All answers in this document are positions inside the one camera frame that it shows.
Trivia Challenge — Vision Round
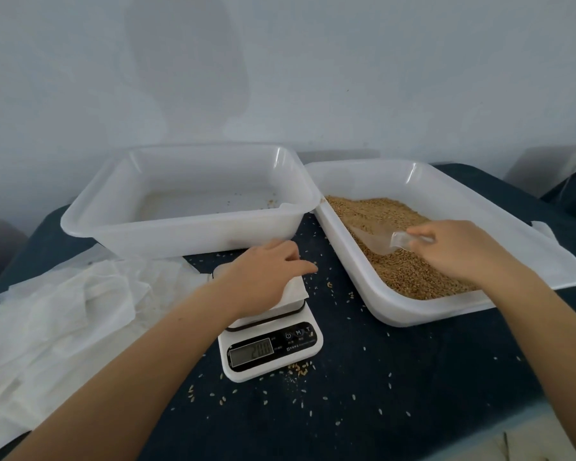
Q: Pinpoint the person's left forearm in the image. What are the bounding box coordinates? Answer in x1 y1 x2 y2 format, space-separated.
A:
4 287 243 461

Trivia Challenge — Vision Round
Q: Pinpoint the white digital kitchen scale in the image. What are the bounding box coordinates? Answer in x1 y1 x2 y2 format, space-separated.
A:
211 262 324 384

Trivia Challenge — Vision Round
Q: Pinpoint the clear plastic scoop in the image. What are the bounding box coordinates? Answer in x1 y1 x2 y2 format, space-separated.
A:
350 220 433 257

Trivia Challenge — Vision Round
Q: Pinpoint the white plastic tub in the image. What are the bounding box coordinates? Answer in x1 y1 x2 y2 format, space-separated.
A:
60 143 323 262

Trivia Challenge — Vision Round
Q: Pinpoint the pile of white bags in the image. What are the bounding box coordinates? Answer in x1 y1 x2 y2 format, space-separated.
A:
0 247 212 457

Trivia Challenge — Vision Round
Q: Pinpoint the person's right hand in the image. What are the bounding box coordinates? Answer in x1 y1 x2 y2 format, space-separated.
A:
405 220 512 286

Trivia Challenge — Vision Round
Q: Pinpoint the brown grain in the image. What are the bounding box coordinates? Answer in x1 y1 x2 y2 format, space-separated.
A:
324 195 481 302

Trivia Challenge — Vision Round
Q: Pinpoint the person's right forearm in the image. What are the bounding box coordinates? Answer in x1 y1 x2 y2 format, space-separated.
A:
490 264 576 461

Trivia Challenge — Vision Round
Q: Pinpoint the white tray of grain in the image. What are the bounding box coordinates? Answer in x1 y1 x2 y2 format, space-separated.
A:
305 158 576 327

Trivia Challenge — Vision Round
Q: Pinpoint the person's left hand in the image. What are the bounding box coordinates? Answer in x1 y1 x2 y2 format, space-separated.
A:
211 239 320 319

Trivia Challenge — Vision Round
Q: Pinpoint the dark blue tablecloth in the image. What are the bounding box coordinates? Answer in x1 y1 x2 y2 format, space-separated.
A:
0 163 576 461

